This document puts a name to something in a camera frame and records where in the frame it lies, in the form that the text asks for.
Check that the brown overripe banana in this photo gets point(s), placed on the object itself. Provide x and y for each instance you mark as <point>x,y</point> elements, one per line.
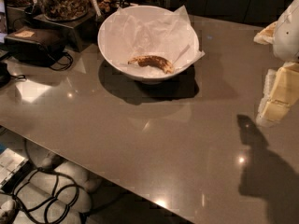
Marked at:
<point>153,61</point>

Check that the dark metal stand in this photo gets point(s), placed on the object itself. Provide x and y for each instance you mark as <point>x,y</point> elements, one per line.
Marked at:
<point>79,34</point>

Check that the black box device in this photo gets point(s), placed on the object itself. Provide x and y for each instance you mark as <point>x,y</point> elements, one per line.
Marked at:
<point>39,47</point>

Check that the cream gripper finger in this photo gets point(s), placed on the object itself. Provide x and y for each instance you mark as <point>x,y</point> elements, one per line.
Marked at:
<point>280,93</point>
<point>266,36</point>

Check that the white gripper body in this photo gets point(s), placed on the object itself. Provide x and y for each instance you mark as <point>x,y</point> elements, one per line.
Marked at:
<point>288,34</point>

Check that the white patterned box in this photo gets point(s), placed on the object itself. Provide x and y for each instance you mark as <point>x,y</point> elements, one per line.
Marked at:
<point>12,165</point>

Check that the white paper liner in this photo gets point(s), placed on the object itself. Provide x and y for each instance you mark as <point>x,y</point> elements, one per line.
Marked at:
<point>149,34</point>

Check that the white ceramic bowl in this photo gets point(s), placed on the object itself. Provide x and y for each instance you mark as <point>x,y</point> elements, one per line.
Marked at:
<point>112,52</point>

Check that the glass jar of nuts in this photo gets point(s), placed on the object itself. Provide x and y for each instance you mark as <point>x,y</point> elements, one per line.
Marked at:
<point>64,10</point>

